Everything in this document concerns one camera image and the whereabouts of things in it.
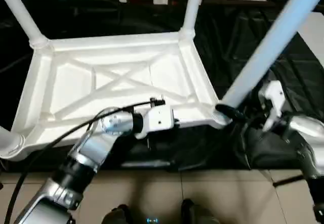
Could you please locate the white plastic table top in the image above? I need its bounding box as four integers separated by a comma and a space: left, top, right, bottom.
0, 29, 231, 161

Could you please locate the black mat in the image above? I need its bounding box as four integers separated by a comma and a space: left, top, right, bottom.
0, 0, 324, 173

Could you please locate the grey right robot foot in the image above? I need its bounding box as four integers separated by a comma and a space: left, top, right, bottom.
181, 199, 221, 224

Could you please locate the grey robot foot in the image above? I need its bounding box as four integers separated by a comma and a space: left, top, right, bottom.
101, 206, 133, 224
181, 199, 221, 224

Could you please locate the grey left robot foot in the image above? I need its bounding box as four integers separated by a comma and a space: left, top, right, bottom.
101, 206, 133, 224

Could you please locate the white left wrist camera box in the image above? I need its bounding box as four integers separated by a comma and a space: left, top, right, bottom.
134, 105, 175, 139

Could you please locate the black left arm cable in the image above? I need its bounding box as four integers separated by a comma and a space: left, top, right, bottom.
3, 98, 165, 224

